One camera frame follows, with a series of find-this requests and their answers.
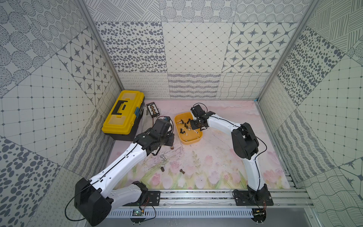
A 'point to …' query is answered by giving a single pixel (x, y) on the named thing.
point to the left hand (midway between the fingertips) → (171, 133)
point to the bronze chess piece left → (172, 148)
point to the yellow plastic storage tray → (186, 135)
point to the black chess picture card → (153, 109)
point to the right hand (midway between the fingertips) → (195, 125)
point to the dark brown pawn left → (162, 169)
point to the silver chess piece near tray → (179, 122)
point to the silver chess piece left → (162, 156)
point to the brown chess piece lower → (181, 170)
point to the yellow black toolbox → (122, 118)
